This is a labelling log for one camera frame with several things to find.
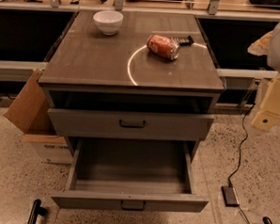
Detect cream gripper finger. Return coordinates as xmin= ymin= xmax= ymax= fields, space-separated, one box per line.
xmin=248 ymin=31 xmax=272 ymax=56

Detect grey drawer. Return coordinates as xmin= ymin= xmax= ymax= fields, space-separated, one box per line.
xmin=48 ymin=108 xmax=214 ymax=141
xmin=52 ymin=138 xmax=208 ymax=213

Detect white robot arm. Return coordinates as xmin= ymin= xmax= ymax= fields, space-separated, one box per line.
xmin=248 ymin=22 xmax=280 ymax=131

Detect grey top drawer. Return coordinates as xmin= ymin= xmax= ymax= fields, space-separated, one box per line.
xmin=48 ymin=108 xmax=214 ymax=141

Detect grey drawer cabinet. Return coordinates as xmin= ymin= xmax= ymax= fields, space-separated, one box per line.
xmin=35 ymin=6 xmax=229 ymax=164

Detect black snack bar wrapper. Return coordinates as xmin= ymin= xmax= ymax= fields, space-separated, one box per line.
xmin=172 ymin=36 xmax=194 ymax=46

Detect orange soda can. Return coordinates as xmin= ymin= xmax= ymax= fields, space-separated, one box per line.
xmin=147 ymin=35 xmax=180 ymax=61

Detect black power adapter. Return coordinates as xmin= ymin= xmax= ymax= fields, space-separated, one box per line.
xmin=222 ymin=186 xmax=240 ymax=207

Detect white ceramic bowl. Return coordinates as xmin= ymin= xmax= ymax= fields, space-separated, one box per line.
xmin=93 ymin=10 xmax=123 ymax=35

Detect brown cardboard box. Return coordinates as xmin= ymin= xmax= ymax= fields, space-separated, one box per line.
xmin=5 ymin=69 xmax=72 ymax=164

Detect black power cable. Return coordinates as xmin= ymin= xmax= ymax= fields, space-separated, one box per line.
xmin=225 ymin=103 xmax=267 ymax=224

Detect black left base handle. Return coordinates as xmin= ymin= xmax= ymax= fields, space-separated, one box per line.
xmin=27 ymin=199 xmax=47 ymax=224

